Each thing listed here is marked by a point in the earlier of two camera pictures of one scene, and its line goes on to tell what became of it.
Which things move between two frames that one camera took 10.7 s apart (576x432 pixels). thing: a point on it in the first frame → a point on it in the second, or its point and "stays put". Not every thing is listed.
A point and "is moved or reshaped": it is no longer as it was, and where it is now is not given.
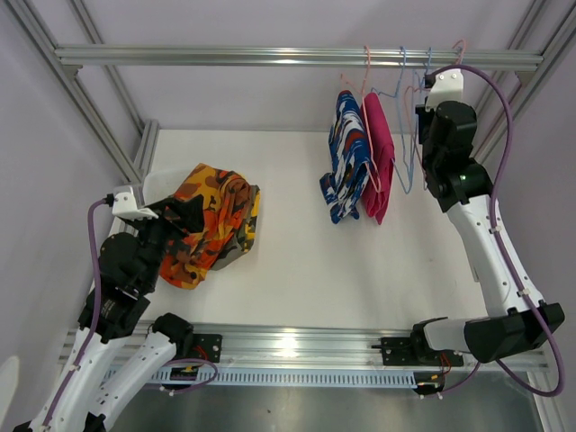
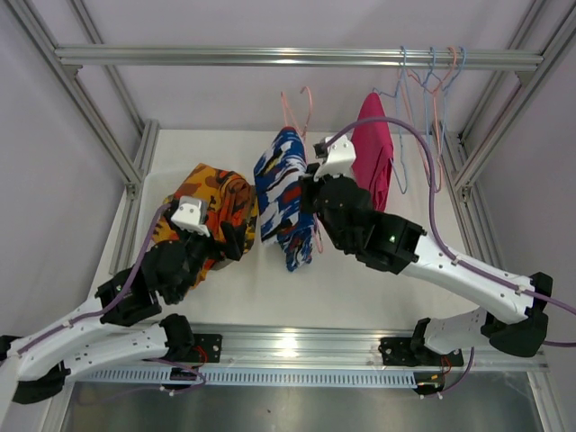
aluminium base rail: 337,347 stays put
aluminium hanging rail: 249,56 stays put
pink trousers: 380,155 stays put
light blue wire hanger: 421,85 is moved or reshaped
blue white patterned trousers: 349,149 → 284,220
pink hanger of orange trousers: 409,114 is moved or reshaped
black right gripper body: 426,121 → 310,200
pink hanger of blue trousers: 361,93 → 301,134
